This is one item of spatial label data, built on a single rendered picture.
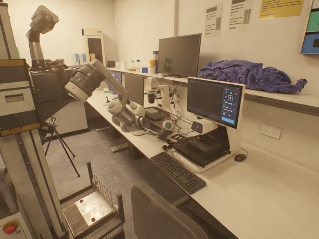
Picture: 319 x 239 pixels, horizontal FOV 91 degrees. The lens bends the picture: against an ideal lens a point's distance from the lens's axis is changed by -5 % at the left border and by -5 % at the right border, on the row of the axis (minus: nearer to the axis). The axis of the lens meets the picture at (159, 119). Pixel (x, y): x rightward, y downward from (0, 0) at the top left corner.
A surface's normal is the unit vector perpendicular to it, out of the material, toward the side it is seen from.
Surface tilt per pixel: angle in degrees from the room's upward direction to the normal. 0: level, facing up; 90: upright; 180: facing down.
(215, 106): 92
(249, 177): 0
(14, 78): 90
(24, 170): 90
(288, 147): 90
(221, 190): 0
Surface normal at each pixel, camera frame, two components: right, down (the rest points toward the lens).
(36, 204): 0.70, 0.26
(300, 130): -0.83, 0.20
